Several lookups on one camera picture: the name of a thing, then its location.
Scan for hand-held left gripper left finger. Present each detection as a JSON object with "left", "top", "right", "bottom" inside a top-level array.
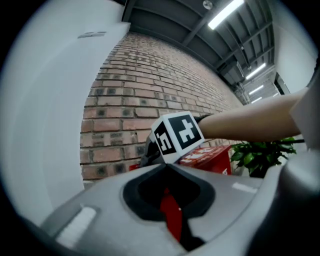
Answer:
[{"left": 39, "top": 163, "right": 188, "bottom": 256}]

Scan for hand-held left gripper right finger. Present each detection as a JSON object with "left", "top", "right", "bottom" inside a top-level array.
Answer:
[{"left": 164, "top": 163, "right": 266, "bottom": 254}]

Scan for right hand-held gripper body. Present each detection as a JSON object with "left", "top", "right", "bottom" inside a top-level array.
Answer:
[{"left": 139, "top": 110, "right": 206, "bottom": 168}]

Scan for red fire extinguisher box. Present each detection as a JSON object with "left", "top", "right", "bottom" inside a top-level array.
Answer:
[{"left": 128, "top": 144, "right": 233, "bottom": 244}]

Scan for person's right forearm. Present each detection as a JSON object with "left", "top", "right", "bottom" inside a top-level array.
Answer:
[{"left": 198, "top": 87, "right": 311, "bottom": 143}]

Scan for green potted plant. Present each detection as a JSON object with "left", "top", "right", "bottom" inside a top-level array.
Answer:
[{"left": 229, "top": 136, "right": 305, "bottom": 179}]

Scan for grey ceiling air unit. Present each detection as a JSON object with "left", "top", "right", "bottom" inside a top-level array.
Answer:
[{"left": 216, "top": 59, "right": 242, "bottom": 85}]

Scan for grey wall sign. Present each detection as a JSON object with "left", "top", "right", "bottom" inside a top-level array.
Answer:
[{"left": 76, "top": 30, "right": 108, "bottom": 40}]

